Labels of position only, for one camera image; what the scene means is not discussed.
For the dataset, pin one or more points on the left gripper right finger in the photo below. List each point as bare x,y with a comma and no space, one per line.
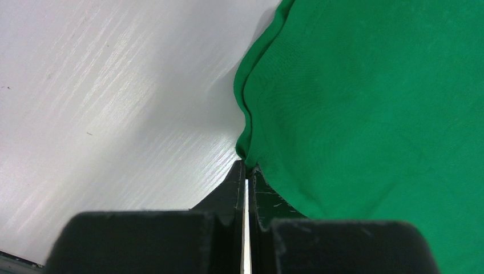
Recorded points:
285,241

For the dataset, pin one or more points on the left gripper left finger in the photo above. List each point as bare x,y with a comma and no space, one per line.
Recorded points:
207,238

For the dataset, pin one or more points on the green t-shirt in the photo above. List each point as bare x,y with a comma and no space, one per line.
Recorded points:
373,110

